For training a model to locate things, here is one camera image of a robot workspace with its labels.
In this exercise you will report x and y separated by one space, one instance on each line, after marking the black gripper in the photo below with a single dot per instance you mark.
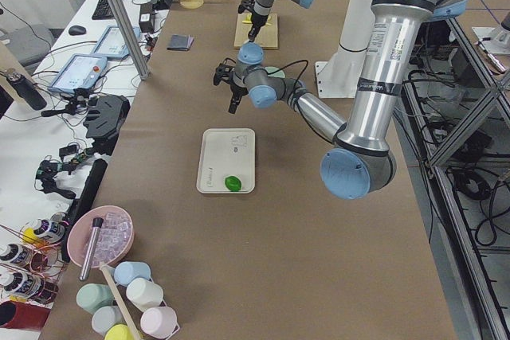
236 92
256 21

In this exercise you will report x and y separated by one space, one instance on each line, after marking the mint green bowl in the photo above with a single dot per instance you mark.
275 72

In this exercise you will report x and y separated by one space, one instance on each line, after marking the pink ice bowl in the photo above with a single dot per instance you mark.
116 236

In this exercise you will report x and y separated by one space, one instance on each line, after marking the yellow plastic knife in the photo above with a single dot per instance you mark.
246 21

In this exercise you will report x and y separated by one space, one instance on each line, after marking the bamboo cutting board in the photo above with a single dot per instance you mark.
267 37

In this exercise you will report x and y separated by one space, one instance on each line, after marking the cream rabbit tray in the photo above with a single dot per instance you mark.
225 152

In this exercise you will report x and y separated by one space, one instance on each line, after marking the grey folded cloth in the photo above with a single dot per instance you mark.
179 42

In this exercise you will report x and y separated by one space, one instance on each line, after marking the green lime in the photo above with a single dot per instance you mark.
233 183

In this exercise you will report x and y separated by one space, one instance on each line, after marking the black plastic device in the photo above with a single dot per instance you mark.
105 117

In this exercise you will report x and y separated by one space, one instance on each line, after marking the far teach pendant tablet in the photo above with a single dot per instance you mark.
111 44

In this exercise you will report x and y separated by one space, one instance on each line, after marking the teach pendant tablet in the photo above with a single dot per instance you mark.
111 44
81 71

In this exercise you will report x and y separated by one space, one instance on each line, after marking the black keyboard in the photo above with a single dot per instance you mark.
103 11

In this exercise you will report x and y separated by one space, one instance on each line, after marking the near teach pendant tablet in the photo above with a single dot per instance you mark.
81 71

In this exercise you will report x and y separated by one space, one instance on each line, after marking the black computer mouse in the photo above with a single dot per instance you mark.
77 30

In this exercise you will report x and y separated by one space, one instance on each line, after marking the steel tube with black cap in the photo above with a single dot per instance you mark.
89 255

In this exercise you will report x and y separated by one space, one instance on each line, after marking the light blue cup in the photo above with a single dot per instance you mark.
125 272

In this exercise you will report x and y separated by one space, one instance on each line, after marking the white cup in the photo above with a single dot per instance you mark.
144 294

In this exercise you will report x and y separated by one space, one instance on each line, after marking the pink cup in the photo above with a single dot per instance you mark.
159 322

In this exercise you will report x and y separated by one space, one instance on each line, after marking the mint green cup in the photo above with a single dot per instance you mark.
92 296

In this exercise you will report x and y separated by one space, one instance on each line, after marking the wooden stick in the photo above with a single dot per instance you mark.
120 302

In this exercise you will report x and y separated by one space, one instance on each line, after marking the grey cup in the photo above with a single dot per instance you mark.
105 318

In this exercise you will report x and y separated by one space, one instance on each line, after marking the yellow cup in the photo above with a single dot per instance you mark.
119 332

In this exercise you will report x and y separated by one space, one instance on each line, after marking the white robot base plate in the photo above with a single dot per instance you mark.
337 81

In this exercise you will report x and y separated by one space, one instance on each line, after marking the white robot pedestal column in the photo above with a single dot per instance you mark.
356 32

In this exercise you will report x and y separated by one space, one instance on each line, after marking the aluminium frame post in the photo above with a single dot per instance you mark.
126 29

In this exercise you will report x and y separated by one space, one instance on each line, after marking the white wire cup rack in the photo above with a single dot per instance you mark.
158 321

